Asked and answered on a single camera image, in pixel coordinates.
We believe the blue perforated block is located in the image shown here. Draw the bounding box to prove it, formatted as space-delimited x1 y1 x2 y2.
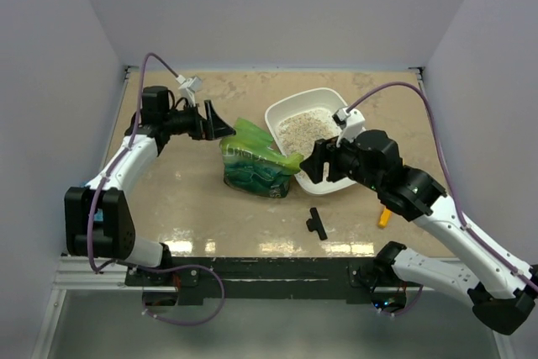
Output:
82 183 103 225

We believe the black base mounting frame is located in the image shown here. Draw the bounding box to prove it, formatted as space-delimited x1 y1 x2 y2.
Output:
125 257 414 306

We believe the yellow plastic scoop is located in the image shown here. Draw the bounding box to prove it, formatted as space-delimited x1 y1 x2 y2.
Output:
377 208 392 229

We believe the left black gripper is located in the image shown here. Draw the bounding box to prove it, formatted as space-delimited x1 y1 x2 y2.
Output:
163 100 235 140

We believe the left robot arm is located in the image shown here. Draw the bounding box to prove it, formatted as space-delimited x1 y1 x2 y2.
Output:
64 86 235 285

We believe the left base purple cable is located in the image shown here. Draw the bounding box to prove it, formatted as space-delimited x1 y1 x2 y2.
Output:
141 264 226 327

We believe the green litter bag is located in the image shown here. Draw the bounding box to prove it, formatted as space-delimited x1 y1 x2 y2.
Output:
219 118 303 198

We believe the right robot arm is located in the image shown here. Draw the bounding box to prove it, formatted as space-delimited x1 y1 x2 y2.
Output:
300 129 537 335

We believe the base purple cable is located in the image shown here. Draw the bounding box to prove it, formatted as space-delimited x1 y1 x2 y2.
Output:
141 264 226 327
377 282 425 318

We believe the black bag clip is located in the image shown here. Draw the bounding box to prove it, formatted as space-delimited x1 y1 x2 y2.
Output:
306 207 328 241

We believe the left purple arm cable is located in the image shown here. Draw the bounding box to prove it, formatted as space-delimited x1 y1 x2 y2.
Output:
87 52 182 274

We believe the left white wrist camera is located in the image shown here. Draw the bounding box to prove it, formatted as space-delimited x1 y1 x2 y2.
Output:
176 75 202 107

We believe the white litter box tray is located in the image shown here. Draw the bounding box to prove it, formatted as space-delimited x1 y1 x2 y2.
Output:
264 87 371 198

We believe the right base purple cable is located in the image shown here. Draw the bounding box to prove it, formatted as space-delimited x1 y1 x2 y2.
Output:
377 282 425 318

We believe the cat litter pile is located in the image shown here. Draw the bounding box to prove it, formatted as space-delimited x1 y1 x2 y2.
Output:
277 108 340 157

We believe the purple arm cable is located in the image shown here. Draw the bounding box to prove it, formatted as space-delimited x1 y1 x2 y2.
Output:
87 52 182 274
344 82 538 293

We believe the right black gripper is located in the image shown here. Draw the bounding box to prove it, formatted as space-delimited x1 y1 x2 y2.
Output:
300 128 383 192

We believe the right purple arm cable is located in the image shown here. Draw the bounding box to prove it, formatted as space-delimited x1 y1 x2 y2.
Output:
344 82 538 293

